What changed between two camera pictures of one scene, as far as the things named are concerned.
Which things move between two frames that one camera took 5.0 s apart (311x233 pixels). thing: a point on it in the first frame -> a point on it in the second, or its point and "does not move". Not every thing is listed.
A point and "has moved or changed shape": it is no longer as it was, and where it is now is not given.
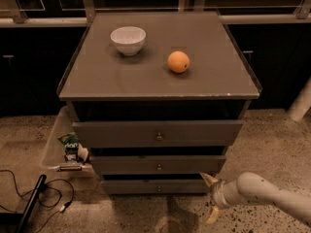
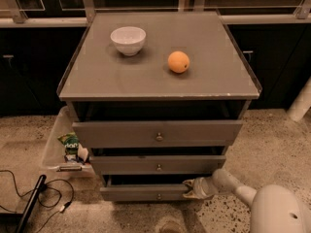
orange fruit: (178, 61) does not move
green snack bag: (71, 144) does not move
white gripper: (218, 193) -> (206, 187)
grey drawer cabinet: (157, 98) does not move
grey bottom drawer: (155, 186) has moved or changed shape
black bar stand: (21, 225) does not move
